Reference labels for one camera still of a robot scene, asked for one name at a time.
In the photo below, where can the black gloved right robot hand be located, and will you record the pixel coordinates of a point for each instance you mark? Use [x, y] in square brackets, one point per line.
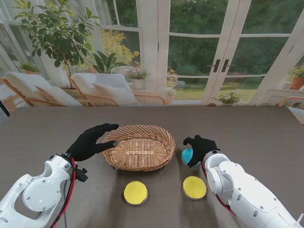
[204, 146]

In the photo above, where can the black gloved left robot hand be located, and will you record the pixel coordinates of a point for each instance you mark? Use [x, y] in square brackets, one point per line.
[86, 145]

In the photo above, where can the blue culture dish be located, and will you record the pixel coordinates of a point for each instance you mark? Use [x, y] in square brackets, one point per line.
[186, 155]

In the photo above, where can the yellow culture dish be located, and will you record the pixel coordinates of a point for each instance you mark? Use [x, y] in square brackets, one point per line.
[135, 192]
[194, 187]

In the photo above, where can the oval wicker basket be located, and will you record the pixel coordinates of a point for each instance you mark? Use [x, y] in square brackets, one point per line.
[142, 152]

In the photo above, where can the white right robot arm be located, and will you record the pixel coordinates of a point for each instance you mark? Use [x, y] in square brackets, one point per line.
[237, 187]

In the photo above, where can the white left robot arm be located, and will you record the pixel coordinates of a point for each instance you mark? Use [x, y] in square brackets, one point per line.
[38, 194]

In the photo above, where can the printed garden room backdrop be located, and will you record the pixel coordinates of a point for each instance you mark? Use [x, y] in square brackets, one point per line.
[190, 59]

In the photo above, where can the white sheet corner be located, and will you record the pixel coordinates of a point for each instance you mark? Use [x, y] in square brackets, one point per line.
[298, 114]

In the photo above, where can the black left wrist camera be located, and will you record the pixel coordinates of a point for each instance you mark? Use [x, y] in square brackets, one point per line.
[82, 175]

